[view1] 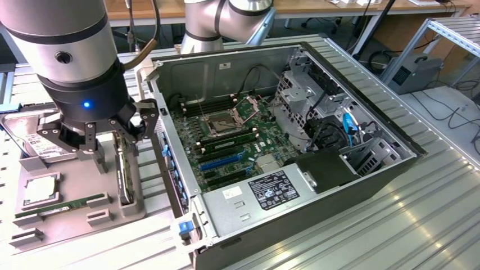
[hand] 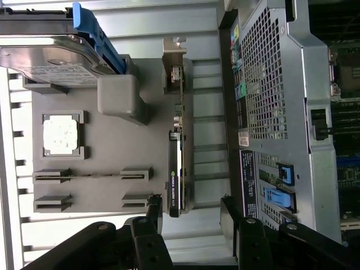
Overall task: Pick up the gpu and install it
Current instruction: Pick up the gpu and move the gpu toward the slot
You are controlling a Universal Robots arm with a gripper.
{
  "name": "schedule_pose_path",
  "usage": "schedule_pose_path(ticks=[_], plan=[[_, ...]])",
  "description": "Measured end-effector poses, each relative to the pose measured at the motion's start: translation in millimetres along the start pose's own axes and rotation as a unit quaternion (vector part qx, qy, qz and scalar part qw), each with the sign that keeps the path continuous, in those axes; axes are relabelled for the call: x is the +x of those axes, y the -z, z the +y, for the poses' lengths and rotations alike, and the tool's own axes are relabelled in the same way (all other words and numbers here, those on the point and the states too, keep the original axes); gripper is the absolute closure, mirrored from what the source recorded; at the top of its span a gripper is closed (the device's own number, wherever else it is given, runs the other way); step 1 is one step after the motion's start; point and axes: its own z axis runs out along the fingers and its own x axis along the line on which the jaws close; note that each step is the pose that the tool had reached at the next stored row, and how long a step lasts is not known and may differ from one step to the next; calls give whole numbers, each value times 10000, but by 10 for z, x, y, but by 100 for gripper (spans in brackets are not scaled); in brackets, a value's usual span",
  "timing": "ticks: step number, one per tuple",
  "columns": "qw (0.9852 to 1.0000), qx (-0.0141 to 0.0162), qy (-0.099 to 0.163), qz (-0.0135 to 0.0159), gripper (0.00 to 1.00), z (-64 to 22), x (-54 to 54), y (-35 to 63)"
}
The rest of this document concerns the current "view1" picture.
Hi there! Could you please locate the silver disk bay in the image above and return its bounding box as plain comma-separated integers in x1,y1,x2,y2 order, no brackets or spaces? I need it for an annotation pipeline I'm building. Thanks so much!
339,137,403,177

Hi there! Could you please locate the black office chair base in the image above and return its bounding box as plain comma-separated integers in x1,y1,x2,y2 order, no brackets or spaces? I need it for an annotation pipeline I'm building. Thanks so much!
284,16,343,35

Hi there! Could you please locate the open grey PC case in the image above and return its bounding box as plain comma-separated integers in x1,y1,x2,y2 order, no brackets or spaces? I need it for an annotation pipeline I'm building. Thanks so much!
133,41,428,270

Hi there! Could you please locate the silver hard disk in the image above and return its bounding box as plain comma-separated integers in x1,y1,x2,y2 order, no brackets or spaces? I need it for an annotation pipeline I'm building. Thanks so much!
0,108,81,164

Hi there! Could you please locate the black hanging cable with plug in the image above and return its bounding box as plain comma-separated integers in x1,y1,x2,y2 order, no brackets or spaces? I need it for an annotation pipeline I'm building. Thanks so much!
123,0,161,70

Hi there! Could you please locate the black power wire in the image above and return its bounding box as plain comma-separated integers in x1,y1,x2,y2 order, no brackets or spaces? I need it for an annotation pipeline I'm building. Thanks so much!
304,84,340,150

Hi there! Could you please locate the black expansion slot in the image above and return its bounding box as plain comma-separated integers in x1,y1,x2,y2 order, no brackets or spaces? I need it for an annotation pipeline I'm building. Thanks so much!
204,168,245,181
196,153,241,165
205,173,251,188

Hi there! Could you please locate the green motherboard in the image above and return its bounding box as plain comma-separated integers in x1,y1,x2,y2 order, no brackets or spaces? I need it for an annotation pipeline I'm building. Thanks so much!
168,94,289,192

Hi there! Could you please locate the grey controller box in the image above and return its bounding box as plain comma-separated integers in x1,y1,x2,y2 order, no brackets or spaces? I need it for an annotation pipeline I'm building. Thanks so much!
389,55,443,95

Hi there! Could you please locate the aluminium frame rack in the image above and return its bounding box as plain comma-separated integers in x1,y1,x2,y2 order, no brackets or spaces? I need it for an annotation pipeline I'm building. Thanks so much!
380,16,480,87

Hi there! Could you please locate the wooden desk white frame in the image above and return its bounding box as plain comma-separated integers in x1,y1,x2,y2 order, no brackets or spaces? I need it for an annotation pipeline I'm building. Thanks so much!
107,0,188,29
273,0,472,55

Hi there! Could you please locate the black slanted pole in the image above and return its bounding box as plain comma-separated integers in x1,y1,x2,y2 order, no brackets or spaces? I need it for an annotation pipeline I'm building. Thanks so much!
351,0,397,56

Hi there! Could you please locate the blue disk bracket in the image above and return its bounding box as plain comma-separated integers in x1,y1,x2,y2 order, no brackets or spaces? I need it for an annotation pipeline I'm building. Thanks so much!
0,102,57,115

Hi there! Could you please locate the black looped wire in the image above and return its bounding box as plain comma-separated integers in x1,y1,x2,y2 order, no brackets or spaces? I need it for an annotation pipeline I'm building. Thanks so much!
237,64,281,98

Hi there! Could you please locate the silver CPU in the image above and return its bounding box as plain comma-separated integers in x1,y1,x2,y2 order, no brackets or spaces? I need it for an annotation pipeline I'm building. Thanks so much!
23,177,61,205

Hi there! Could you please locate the perforated silver drive cage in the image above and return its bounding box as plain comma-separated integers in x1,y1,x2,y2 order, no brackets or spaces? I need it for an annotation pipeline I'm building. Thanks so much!
273,70,327,153

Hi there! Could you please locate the black plastic shroud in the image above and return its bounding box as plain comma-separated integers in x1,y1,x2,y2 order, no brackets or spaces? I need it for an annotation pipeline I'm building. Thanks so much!
283,147,363,195

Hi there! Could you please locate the green RAM stick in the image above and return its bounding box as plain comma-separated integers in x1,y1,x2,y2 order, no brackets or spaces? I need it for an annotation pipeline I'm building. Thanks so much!
13,193,105,219
200,131,260,151

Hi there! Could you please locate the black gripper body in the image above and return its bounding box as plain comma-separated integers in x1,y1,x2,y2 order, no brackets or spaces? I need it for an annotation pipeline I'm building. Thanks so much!
39,61,136,124

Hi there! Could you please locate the brown box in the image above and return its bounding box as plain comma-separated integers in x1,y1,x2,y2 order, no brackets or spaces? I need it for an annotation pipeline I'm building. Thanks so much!
108,0,160,14

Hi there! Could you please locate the graphics card with silver bracket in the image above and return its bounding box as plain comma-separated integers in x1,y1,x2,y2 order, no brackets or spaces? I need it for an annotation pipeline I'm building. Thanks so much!
111,123,136,205

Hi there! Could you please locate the silver chipset heatsink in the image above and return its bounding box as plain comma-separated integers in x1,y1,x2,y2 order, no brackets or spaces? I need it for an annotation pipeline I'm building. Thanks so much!
256,156,280,172

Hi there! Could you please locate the CPU socket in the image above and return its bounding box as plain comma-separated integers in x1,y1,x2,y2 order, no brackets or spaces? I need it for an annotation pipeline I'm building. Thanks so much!
201,112,244,138

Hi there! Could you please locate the silver socket cover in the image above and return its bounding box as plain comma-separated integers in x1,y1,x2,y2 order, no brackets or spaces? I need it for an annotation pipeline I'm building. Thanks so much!
231,95,260,122

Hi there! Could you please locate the blue expansion slot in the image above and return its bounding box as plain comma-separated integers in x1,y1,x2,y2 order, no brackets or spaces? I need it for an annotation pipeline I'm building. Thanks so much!
200,157,247,172

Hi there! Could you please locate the thin metal locking lever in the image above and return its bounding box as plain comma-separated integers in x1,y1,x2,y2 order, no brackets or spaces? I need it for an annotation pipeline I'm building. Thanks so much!
195,94,207,120

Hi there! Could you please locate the blue case latch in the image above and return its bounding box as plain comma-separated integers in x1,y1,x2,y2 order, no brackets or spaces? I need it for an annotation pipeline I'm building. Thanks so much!
177,221,195,236

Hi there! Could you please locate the grey parts rack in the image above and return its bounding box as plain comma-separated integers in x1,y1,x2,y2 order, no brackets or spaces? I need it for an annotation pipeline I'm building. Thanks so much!
7,118,147,257

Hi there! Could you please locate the blue wire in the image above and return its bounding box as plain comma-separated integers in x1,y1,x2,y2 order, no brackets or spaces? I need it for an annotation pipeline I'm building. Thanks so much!
341,112,357,147

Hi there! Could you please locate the silver power supply unit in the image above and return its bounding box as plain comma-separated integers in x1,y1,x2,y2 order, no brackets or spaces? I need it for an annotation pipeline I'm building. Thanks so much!
200,164,320,239

